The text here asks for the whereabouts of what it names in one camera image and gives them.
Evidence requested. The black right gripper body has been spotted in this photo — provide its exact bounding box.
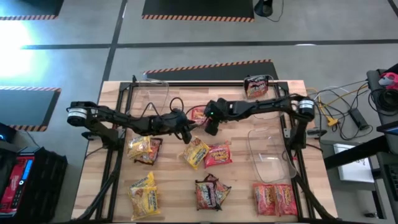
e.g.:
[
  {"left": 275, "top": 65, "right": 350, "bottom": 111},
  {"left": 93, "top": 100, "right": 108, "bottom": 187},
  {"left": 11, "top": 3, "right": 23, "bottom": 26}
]
[{"left": 205, "top": 98, "right": 238, "bottom": 121}]

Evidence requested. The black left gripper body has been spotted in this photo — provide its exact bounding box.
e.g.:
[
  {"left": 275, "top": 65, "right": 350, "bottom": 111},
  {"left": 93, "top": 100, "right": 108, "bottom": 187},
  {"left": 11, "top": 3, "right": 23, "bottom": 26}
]
[{"left": 157, "top": 111, "right": 184, "bottom": 136}]

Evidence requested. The black power brick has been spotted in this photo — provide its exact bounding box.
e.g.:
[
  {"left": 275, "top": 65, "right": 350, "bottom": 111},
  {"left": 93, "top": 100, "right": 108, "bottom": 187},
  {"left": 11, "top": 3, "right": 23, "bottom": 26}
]
[{"left": 347, "top": 107, "right": 371, "bottom": 131}]

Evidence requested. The black aluminium rig frame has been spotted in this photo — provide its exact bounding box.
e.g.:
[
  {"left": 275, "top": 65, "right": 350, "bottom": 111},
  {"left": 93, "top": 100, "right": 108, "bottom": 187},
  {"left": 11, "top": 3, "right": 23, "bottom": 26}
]
[{"left": 73, "top": 81, "right": 338, "bottom": 223}]

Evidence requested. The red device with blue screen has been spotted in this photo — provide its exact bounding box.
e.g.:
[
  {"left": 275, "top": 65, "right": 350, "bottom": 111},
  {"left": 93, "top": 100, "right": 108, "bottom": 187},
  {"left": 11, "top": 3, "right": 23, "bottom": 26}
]
[{"left": 0, "top": 154, "right": 35, "bottom": 215}]

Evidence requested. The black plastic crate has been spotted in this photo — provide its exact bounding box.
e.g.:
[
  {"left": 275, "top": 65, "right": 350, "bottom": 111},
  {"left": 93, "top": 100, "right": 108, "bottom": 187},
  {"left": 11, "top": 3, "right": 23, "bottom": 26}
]
[{"left": 18, "top": 146, "right": 68, "bottom": 223}]

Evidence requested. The black floor cable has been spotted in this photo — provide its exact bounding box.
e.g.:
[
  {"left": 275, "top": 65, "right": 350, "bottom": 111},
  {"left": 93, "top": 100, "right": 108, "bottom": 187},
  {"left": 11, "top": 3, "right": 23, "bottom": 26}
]
[{"left": 266, "top": 0, "right": 284, "bottom": 23}]

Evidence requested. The black coiled cable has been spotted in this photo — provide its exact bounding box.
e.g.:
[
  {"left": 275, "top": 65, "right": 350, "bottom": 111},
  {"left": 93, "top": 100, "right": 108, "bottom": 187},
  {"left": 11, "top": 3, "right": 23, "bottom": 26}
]
[{"left": 368, "top": 88, "right": 398, "bottom": 113}]

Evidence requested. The clear plastic bin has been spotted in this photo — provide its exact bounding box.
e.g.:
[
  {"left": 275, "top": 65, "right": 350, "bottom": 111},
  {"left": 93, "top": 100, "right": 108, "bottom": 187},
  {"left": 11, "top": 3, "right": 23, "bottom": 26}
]
[
  {"left": 246, "top": 126, "right": 298, "bottom": 184},
  {"left": 127, "top": 77, "right": 170, "bottom": 121},
  {"left": 242, "top": 74, "right": 285, "bottom": 123}
]

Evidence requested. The grey side table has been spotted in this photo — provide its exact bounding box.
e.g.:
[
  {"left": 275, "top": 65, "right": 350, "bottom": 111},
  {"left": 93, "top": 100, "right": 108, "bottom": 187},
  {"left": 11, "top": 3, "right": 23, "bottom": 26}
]
[{"left": 366, "top": 63, "right": 398, "bottom": 125}]

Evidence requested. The white box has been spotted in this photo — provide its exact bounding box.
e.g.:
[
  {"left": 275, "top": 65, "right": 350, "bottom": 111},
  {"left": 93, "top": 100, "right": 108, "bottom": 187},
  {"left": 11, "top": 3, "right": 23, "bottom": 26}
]
[{"left": 333, "top": 142, "right": 376, "bottom": 184}]

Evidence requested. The black side bracket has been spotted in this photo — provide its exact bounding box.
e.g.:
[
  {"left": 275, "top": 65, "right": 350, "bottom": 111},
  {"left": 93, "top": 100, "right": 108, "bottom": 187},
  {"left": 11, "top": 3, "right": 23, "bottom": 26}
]
[
  {"left": 306, "top": 128, "right": 328, "bottom": 138},
  {"left": 81, "top": 130, "right": 102, "bottom": 141}
]

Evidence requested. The black floor stand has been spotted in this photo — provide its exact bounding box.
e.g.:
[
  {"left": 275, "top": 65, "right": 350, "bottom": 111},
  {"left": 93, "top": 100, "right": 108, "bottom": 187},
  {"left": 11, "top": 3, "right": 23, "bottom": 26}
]
[{"left": 254, "top": 0, "right": 274, "bottom": 18}]

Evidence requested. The black hazard-striped floor mat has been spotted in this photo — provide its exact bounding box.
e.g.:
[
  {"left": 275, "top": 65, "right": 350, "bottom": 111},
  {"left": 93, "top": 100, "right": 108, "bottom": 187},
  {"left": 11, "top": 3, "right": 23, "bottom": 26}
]
[
  {"left": 0, "top": 86, "right": 62, "bottom": 133},
  {"left": 0, "top": 0, "right": 65, "bottom": 21},
  {"left": 143, "top": 58, "right": 280, "bottom": 82},
  {"left": 141, "top": 0, "right": 256, "bottom": 23}
]

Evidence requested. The red and white object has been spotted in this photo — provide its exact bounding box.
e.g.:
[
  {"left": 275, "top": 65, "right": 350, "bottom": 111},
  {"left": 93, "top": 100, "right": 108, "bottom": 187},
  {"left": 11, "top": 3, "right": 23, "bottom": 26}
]
[{"left": 378, "top": 72, "right": 398, "bottom": 91}]

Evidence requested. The yellow cable with plug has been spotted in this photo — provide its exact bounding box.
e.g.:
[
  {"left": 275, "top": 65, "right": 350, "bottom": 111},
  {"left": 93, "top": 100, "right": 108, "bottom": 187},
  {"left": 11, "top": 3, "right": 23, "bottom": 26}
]
[{"left": 317, "top": 83, "right": 369, "bottom": 128}]

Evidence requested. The black desk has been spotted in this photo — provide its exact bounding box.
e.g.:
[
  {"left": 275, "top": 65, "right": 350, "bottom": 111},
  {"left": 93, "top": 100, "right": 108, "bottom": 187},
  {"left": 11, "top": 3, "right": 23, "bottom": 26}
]
[{"left": 323, "top": 124, "right": 398, "bottom": 224}]

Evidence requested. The black device with blue light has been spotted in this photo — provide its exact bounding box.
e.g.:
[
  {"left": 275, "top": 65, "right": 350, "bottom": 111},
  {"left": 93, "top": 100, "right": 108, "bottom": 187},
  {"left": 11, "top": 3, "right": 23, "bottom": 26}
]
[{"left": 0, "top": 122, "right": 18, "bottom": 144}]

